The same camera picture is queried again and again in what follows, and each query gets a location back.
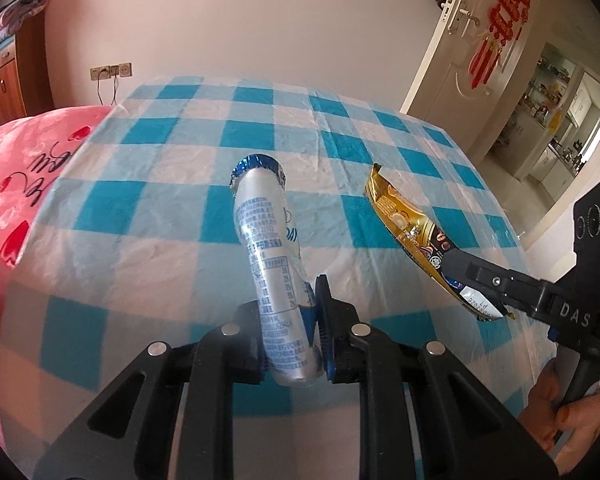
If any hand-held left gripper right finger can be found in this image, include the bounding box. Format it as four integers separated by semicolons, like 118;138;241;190
310;275;561;480

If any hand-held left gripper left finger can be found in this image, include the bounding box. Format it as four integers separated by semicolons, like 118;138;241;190
32;300;268;480

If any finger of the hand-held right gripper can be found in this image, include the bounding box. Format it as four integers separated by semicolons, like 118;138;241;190
441;249;600;333

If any gold snack wrapper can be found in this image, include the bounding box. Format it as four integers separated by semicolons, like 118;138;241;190
364;162;517;322

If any person's right hand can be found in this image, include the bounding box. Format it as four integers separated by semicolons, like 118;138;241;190
517;357;600;454

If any white kitchen counter cabinet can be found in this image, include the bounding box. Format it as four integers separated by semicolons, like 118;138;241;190
512;144;581;184

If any kitchen shelf with goods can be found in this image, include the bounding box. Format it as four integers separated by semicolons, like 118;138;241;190
500;52;578;151

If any cream room door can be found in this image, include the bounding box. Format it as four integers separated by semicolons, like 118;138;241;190
399;0;548;158

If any blue white checked tablecloth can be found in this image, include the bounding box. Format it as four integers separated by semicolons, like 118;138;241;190
0;76;556;480

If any red knot ornament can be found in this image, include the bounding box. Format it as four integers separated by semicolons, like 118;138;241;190
469;0;531;92

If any brown wooden cabinet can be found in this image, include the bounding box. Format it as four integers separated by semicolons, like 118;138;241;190
0;12;48;131

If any pink folded blanket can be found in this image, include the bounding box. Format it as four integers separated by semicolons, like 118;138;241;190
0;0;47;53

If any white kitchen wall cabinet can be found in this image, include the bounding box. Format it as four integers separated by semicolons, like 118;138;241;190
567;72;600;127

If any silver door handle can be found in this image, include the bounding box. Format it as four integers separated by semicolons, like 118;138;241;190
442;0;481;36

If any black power cable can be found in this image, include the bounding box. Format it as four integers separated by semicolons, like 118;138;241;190
95;77;120;107

